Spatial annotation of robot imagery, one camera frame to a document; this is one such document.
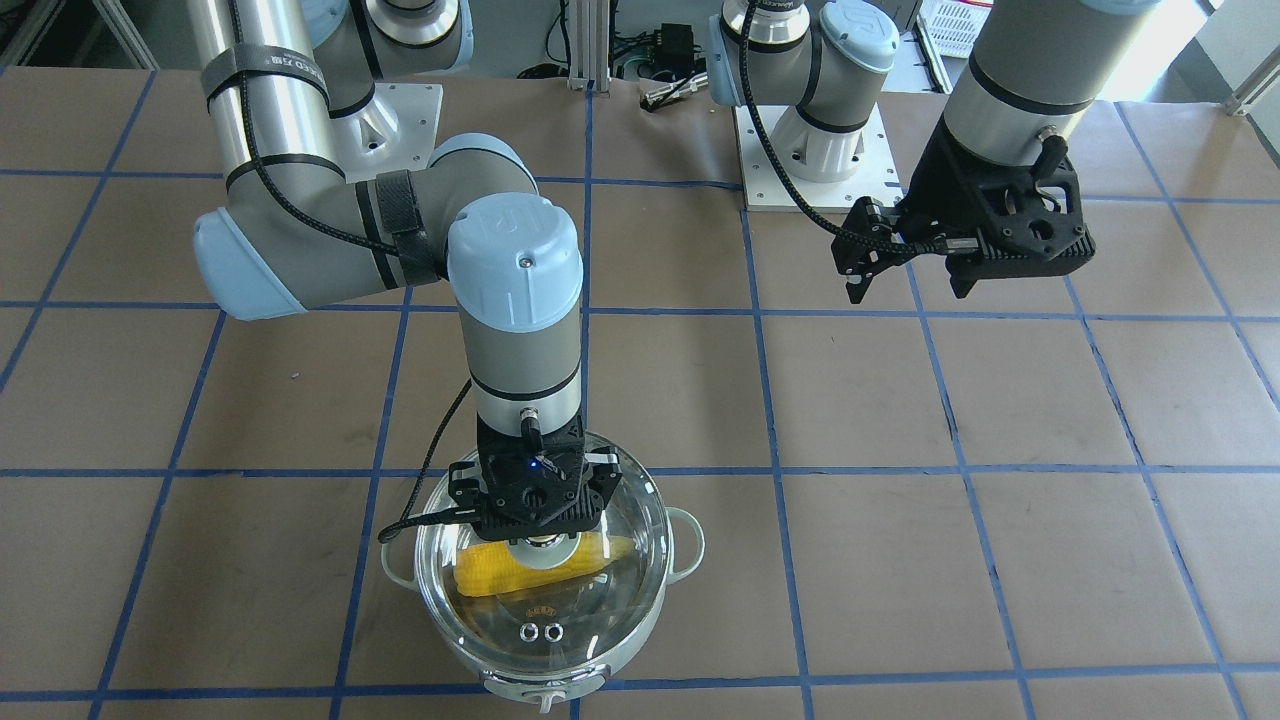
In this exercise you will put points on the black plug adapter on floor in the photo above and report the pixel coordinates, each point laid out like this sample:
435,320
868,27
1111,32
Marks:
674,48

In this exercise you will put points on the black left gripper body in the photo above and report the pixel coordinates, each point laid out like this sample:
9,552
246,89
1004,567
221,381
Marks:
938,182

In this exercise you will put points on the white plastic basket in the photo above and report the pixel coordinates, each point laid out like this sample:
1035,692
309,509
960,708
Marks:
954,25

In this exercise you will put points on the aluminium frame post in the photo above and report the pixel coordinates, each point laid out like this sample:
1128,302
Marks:
589,28

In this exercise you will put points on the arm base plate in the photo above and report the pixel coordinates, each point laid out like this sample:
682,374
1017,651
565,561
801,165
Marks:
395,129
831,171

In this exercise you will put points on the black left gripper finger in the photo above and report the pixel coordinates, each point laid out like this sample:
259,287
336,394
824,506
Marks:
966,269
858,263

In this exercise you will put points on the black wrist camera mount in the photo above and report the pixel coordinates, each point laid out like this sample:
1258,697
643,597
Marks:
530,490
1036,223

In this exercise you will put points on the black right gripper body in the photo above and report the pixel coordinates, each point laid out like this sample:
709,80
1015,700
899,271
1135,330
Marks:
463,490

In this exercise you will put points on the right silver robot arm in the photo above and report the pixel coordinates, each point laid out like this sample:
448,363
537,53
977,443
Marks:
330,199

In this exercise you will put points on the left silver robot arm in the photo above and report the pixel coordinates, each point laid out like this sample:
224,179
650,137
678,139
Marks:
1036,65

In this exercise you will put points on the yellow plastic corn cob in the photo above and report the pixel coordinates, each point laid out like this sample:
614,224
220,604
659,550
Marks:
500,568

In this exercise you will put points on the glass pot lid with knob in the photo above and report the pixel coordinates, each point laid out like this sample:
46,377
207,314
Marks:
540,600

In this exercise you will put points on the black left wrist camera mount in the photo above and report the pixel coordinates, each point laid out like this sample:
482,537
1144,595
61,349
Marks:
1036,223

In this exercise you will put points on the pale green cooking pot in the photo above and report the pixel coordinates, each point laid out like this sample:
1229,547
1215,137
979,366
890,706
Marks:
545,620

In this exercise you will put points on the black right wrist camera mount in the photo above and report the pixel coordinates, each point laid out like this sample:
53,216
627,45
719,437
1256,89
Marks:
530,490

